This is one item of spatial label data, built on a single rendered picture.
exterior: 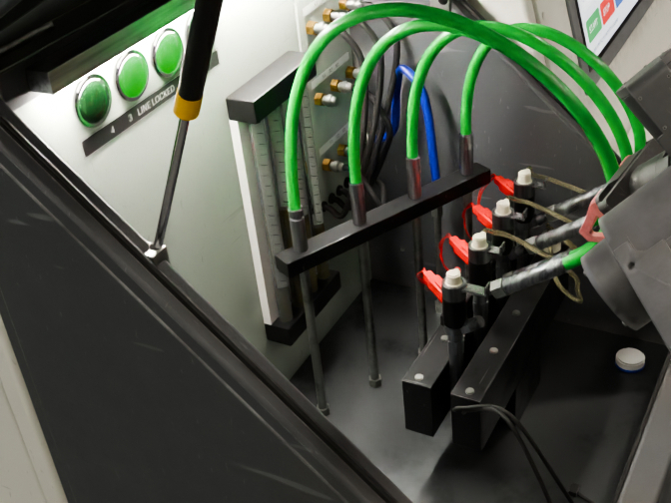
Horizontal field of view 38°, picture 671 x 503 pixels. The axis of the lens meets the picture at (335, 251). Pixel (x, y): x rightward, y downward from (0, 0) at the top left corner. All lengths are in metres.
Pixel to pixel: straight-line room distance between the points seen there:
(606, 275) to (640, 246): 0.02
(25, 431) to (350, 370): 0.52
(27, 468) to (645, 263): 0.86
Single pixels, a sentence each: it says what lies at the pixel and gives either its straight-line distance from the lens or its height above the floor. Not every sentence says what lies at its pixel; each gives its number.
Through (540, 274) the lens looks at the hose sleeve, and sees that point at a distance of 1.05.
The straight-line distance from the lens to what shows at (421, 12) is 0.96.
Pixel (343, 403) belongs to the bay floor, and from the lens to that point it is 1.37.
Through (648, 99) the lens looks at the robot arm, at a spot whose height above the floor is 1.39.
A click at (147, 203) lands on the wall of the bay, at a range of 1.06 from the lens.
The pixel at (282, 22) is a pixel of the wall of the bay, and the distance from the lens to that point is 1.24.
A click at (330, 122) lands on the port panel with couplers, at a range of 1.37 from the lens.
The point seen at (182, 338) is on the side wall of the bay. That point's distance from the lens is 0.82.
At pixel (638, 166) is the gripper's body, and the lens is 0.94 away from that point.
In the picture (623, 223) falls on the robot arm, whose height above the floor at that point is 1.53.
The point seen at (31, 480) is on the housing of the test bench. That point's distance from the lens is 1.17.
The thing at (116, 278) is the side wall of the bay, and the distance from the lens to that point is 0.83.
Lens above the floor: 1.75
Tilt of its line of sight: 34 degrees down
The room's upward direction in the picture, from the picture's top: 7 degrees counter-clockwise
